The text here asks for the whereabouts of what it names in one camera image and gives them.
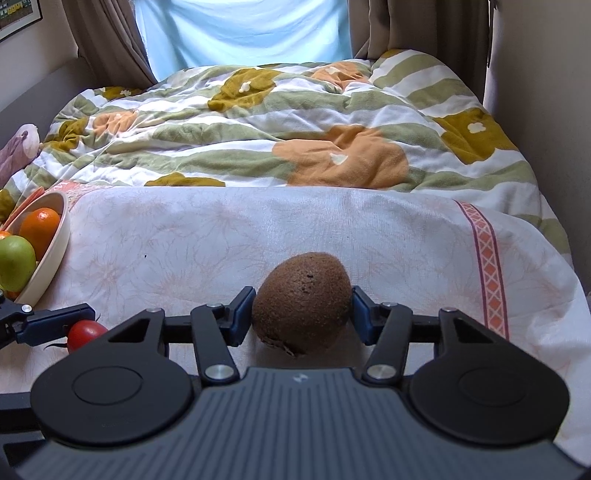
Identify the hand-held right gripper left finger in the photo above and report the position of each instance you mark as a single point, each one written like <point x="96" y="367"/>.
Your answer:
<point x="241" y="318"/>

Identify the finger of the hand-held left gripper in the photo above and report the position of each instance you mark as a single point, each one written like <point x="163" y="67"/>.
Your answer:
<point x="46" y="324"/>

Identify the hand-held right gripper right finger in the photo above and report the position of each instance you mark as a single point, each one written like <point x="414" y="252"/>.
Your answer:
<point x="362" y="318"/>

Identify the red tomato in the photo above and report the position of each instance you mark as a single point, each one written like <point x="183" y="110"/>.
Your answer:
<point x="85" y="334"/>

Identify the brown kiwi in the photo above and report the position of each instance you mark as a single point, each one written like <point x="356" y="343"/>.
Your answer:
<point x="302" y="304"/>

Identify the cream bowl with duck print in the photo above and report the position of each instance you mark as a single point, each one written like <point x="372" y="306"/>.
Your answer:
<point x="53" y="258"/>

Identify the green apple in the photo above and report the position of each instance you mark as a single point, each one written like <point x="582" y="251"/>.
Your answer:
<point x="16" y="263"/>

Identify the white and pink patterned cloth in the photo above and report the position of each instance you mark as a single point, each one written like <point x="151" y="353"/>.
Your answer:
<point x="207" y="240"/>

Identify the large orange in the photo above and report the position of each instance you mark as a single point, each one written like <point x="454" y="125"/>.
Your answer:
<point x="41" y="230"/>

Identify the pink printed tray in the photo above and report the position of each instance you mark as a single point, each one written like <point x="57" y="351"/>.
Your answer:
<point x="27" y="203"/>

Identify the pink plush toy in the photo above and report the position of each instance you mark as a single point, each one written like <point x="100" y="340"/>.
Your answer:
<point x="18" y="147"/>

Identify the striped floral blanket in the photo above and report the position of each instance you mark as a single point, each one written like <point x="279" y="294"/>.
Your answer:
<point x="286" y="124"/>

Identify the light blue sheer curtain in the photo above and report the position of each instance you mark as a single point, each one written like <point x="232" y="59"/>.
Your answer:
<point x="240" y="32"/>

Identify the brown curtain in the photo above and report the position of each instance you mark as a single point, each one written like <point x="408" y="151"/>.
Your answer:
<point x="106" y="37"/>
<point x="415" y="32"/>

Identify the grey bed frame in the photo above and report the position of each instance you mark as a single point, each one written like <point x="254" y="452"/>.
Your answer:
<point x="41" y="87"/>

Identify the framed wall picture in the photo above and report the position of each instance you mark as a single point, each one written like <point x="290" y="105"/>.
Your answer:
<point x="18" y="16"/>

